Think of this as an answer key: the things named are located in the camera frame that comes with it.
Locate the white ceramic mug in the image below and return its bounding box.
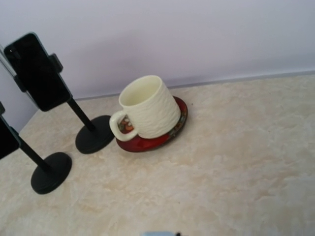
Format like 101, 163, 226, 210
109, 75, 181, 142

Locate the red round coaster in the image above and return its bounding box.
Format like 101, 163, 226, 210
116, 96, 188, 152

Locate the short black phone stand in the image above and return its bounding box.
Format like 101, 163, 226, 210
0, 105, 72, 195

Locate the tall black clamp phone stand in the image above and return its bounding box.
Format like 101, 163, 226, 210
13, 53, 116, 155

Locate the black phone crossing stack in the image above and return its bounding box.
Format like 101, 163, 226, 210
0, 116, 20, 159

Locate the black phone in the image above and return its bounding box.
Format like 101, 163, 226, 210
4, 32, 72, 112

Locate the light blue bottom phone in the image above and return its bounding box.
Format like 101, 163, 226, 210
141, 231, 175, 236

